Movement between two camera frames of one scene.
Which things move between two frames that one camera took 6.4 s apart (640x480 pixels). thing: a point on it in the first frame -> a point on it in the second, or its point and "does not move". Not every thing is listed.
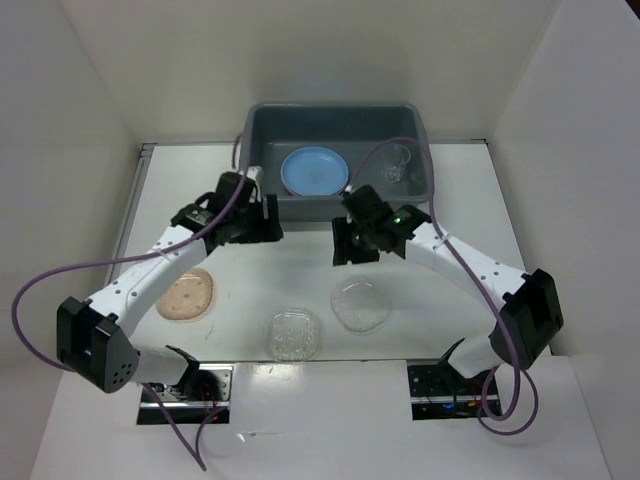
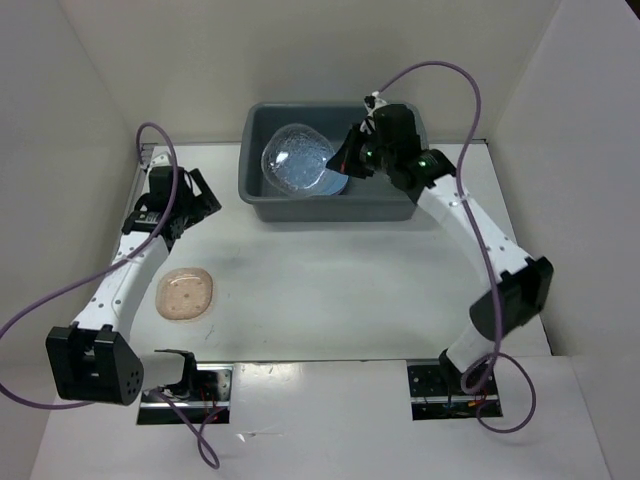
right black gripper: [343, 250] -> [344, 159]
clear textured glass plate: [360, 304] -> [295, 159]
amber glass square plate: [189, 298] does not move
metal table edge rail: [135, 185] does not move
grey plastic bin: [386, 145] does not move
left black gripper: [268, 229] -> [205, 203]
